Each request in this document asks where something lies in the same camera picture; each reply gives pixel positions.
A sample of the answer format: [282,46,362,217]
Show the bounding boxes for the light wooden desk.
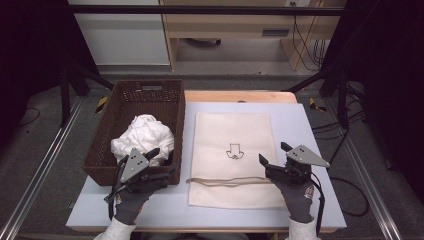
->
[159,0,348,72]

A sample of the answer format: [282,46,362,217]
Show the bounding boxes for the brown woven basket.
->
[81,79,186,187]

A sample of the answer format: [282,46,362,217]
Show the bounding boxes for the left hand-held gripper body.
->
[115,147,170,194]

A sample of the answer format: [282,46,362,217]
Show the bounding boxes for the person's left hand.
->
[113,185,160,226]

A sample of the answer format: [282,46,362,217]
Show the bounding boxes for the cream drawstring bag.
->
[185,111,287,210]

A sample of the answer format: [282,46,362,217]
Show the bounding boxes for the white cabinet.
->
[67,0,171,66]

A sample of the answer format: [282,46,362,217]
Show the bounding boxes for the black floor cable bundle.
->
[312,99,366,141]

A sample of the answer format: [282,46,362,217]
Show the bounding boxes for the thin black floor cable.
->
[17,106,41,127]

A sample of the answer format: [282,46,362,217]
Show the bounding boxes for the black looped floor cable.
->
[327,128,371,218]

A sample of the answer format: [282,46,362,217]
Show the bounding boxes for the white cloth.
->
[110,114,176,167]

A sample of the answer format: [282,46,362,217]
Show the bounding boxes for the right hand-held gripper black cable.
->
[309,172,327,236]

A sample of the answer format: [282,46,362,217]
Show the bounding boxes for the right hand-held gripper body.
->
[277,144,331,187]

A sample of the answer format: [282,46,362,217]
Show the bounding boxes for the dark curtain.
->
[0,0,102,153]
[320,0,424,203]

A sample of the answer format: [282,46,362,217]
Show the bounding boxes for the person's right hand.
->
[271,178,317,225]

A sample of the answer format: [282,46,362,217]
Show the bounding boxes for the black metal stand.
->
[285,65,352,130]
[59,62,115,128]

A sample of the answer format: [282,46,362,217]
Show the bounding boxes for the black hanging cables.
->
[291,1,328,72]

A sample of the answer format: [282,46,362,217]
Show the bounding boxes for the black horizontal frame bar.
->
[68,4,346,16]

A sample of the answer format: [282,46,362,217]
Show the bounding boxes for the aluminium floor rail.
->
[0,96,85,240]
[324,97,403,240]

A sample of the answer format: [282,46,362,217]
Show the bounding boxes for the yellow black tape piece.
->
[95,96,110,114]
[308,97,328,113]

